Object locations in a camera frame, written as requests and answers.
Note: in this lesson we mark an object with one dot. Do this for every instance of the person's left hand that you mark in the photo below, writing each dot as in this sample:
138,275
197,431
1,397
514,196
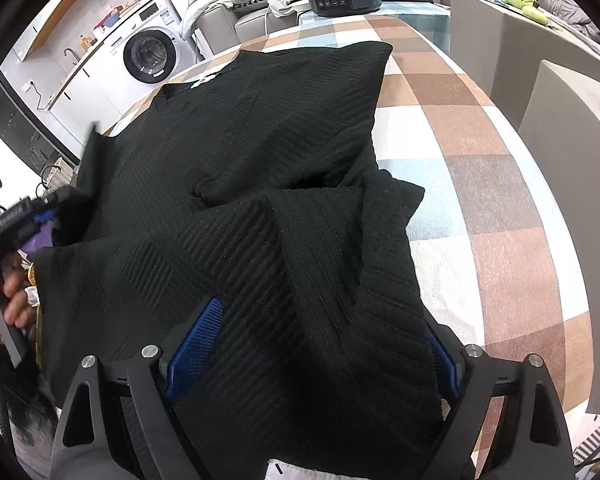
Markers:
17,305

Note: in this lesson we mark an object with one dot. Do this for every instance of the white wall cabinet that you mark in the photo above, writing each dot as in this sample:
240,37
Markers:
70,5

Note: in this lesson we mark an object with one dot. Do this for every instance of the black white striped rug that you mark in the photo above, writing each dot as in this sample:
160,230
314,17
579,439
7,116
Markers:
597,440

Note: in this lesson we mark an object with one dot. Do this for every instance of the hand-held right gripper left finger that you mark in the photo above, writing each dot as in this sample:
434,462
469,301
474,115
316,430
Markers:
195,350

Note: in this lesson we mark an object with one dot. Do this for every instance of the black glossy cabinet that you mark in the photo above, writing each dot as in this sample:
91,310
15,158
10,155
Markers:
20,120

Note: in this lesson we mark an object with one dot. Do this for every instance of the white counter cabinet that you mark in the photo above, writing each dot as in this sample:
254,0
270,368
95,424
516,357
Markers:
95,95

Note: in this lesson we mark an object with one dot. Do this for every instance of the metal faucet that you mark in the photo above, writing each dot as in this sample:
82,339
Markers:
72,55

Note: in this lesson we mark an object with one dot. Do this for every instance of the grey white clothes pile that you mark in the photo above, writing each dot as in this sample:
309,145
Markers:
215,0

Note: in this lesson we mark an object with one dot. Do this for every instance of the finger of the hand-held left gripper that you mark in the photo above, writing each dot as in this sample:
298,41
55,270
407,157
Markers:
65,205

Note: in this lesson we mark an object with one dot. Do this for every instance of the grey chair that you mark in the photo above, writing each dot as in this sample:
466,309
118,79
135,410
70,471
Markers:
570,160
505,35

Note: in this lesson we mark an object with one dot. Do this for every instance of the black ribbed sweater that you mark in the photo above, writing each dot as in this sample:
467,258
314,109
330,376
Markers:
230,160

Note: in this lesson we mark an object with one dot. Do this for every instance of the grey blanket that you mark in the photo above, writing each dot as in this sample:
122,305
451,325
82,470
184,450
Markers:
570,15

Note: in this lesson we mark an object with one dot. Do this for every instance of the purple bag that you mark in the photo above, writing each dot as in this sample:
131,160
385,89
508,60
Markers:
40,240

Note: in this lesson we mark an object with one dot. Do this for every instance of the white washing machine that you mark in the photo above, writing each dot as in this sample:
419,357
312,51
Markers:
150,55

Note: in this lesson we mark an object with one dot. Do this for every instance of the wicker basket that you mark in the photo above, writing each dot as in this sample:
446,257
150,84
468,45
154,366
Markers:
60,175

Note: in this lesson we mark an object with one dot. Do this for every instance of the teal checkered cloth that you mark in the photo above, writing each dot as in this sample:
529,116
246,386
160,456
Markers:
420,15

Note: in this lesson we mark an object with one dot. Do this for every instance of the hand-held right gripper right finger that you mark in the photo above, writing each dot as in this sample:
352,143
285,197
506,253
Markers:
444,360

